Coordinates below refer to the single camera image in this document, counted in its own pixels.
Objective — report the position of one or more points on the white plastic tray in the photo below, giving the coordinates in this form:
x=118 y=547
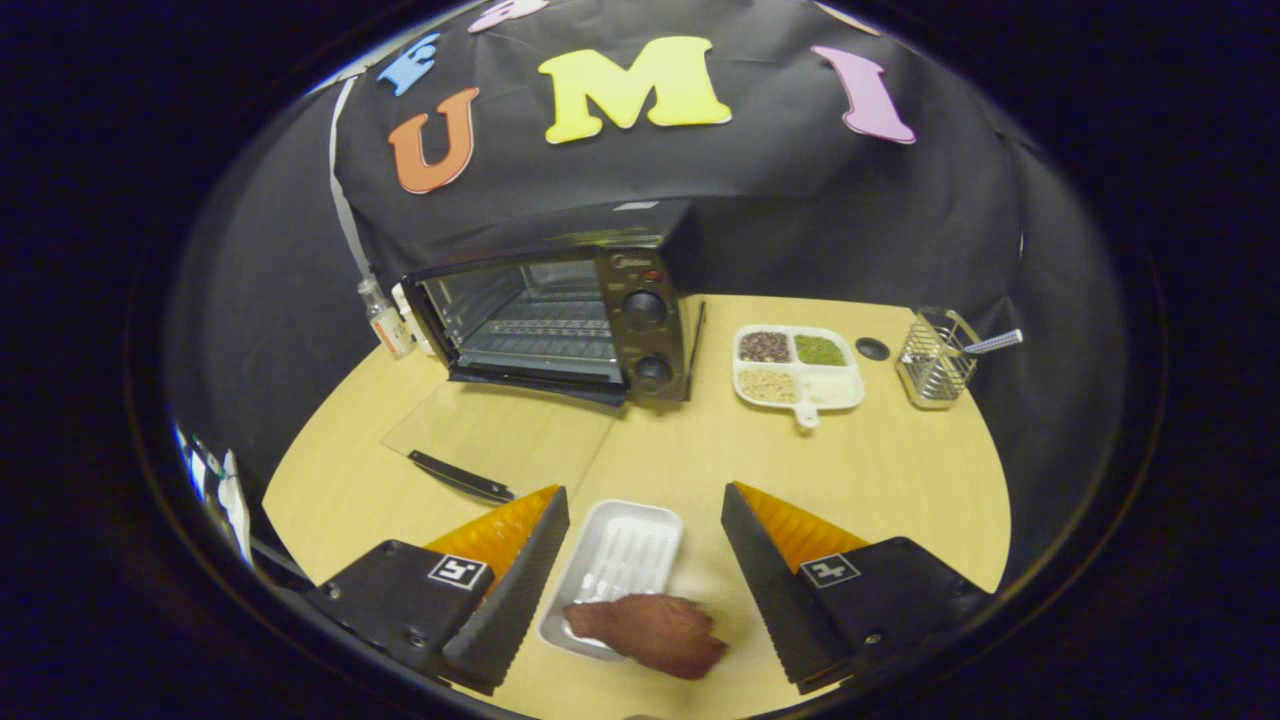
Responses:
x=625 y=545

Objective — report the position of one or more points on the black round disc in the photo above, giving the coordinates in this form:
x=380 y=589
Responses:
x=872 y=349

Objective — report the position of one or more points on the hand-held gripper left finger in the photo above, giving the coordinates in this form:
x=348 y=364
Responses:
x=515 y=590

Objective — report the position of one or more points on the brown meat steak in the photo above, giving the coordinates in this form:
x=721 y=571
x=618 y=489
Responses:
x=660 y=635

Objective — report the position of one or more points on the white toaster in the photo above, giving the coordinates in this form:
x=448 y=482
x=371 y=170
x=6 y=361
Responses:
x=408 y=310

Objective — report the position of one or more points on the black toaster oven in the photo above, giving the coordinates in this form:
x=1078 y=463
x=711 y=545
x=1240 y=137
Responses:
x=645 y=310

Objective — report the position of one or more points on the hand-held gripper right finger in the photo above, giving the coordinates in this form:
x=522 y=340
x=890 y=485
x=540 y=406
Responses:
x=770 y=590

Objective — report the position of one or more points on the small clear bottle orange label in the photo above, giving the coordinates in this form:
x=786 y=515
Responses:
x=385 y=325

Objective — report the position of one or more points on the white divided dish with grains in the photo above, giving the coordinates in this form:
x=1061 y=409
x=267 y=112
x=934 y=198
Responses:
x=800 y=375

